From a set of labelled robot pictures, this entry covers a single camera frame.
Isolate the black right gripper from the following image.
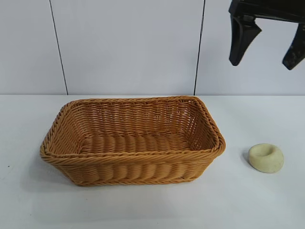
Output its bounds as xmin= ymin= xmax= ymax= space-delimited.
xmin=228 ymin=0 xmax=305 ymax=71

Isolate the pale yellow egg yolk pastry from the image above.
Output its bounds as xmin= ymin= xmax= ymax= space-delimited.
xmin=248 ymin=143 xmax=285 ymax=172

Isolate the tan woven wicker basket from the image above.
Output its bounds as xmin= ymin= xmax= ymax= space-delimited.
xmin=40 ymin=96 xmax=226 ymax=187

